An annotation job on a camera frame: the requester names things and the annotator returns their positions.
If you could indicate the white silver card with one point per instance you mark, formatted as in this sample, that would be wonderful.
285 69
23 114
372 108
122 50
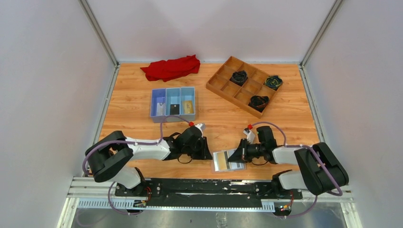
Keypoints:
160 109

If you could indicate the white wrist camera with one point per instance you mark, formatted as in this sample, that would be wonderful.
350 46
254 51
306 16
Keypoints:
250 135
200 126

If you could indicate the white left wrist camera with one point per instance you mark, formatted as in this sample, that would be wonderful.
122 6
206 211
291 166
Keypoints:
200 126

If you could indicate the red cloth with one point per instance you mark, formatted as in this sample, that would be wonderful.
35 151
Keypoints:
171 69

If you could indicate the aluminium frame rail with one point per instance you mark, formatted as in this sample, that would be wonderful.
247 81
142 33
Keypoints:
85 193

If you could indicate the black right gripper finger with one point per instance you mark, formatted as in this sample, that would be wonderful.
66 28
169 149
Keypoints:
237 157
242 147

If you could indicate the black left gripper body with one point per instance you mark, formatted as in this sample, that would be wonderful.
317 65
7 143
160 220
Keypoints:
205 148

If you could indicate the gold card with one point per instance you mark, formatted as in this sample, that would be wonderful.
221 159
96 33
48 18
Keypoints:
188 107
220 161

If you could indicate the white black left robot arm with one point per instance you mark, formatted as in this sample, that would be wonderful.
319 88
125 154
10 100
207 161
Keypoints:
108 159

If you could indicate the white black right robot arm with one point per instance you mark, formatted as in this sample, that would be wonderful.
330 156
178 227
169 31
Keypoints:
319 171

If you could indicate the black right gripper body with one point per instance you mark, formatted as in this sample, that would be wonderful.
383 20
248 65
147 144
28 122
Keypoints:
244 151

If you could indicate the blue three-compartment tray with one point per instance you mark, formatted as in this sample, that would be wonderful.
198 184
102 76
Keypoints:
175 95

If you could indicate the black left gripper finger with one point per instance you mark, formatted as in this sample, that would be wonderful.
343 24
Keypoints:
205 147
202 156

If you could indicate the silver striped card in sleeve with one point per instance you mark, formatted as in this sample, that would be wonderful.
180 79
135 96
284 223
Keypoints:
237 166

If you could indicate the black red rolled sock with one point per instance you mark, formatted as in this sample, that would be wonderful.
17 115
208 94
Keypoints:
258 103

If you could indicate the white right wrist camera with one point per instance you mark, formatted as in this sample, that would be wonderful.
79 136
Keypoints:
250 135

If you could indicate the black rolled sock in tray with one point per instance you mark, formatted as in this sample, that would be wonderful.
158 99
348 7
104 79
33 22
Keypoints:
239 77

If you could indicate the black yellow rolled sock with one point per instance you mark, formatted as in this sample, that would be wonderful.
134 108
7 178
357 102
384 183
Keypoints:
274 82

